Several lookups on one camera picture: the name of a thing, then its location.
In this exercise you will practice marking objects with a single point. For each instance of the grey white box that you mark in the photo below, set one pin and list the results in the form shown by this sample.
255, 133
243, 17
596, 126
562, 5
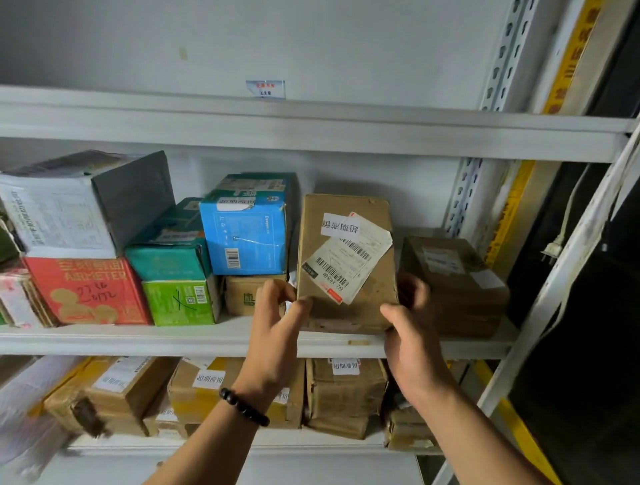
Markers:
135, 200

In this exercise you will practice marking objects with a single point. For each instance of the dark glass door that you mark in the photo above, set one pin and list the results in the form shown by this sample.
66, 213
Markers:
600, 350

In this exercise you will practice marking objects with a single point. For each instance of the red printed cardboard box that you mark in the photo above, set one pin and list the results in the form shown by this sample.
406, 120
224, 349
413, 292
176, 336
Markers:
85, 290

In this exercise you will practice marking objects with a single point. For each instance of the white metal shelf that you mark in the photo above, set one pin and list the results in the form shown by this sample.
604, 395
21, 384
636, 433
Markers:
300, 125

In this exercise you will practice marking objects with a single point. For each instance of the blue cardboard box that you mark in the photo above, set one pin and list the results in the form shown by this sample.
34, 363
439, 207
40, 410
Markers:
240, 235

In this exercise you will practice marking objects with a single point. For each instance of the person's right hand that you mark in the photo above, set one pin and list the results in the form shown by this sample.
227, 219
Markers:
412, 355

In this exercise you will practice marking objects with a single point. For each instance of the small brown box green print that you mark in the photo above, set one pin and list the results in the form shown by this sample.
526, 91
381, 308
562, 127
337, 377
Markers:
242, 295

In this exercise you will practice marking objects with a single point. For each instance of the person's right forearm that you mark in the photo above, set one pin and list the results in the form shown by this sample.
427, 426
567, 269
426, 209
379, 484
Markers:
475, 439

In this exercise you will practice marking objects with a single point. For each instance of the row of parcels shelf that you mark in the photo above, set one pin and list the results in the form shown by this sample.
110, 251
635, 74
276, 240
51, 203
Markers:
345, 394

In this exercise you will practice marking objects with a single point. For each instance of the plain yellow tape line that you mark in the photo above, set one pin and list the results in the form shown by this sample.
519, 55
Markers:
517, 424

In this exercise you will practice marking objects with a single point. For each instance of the taped brown parcel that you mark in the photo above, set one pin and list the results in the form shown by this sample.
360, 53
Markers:
460, 300

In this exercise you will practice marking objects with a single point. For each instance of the teal box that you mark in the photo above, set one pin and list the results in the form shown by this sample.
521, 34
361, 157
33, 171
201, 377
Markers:
165, 260

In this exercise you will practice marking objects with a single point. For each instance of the person's left hand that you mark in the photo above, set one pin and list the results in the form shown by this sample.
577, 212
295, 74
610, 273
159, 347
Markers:
272, 345

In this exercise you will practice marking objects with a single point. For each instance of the yellow printed tape strip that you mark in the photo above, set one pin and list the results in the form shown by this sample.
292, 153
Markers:
571, 65

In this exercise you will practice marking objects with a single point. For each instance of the brown box labelled 0227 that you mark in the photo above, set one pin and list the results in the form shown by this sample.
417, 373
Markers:
320, 210

